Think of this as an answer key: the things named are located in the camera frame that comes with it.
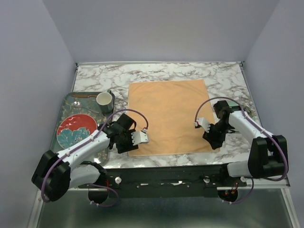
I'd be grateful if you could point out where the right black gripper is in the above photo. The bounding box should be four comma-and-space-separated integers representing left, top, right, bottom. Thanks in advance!
202, 121, 232, 151

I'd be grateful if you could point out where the peach cloth napkin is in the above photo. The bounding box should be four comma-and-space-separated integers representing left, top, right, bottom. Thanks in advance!
128, 79, 215, 156

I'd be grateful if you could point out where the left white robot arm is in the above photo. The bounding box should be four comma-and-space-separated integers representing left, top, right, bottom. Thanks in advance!
31, 114, 148, 203

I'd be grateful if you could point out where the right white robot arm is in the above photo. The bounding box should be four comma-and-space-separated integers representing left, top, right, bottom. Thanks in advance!
194, 100, 288, 186

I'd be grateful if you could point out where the mint green floral plate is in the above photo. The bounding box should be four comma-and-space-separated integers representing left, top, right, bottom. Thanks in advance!
227, 101, 256, 120

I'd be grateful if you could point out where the grey-green ceramic mug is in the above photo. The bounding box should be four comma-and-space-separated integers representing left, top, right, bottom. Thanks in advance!
96, 90, 114, 114

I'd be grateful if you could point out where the red and teal plate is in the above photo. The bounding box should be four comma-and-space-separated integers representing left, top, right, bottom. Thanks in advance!
56, 114, 97, 149

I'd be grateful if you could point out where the silver metal spoon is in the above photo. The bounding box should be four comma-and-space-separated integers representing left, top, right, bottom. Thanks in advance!
72, 101, 99, 114

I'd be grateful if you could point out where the floral teal serving tray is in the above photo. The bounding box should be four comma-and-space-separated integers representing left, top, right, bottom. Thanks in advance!
50, 92, 113, 153

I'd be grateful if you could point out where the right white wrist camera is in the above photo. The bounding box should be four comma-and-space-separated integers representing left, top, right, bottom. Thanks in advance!
194, 117, 211, 133

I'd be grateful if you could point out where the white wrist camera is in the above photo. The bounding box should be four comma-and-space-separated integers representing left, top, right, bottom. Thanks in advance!
194, 117, 211, 133
131, 128, 150, 145

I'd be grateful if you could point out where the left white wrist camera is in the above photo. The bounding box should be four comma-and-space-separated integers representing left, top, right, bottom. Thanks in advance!
131, 128, 150, 145

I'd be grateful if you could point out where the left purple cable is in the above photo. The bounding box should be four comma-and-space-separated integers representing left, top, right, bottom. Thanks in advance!
40, 108, 149, 209

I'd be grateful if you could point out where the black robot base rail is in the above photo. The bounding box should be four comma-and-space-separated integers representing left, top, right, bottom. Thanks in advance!
78, 162, 252, 200

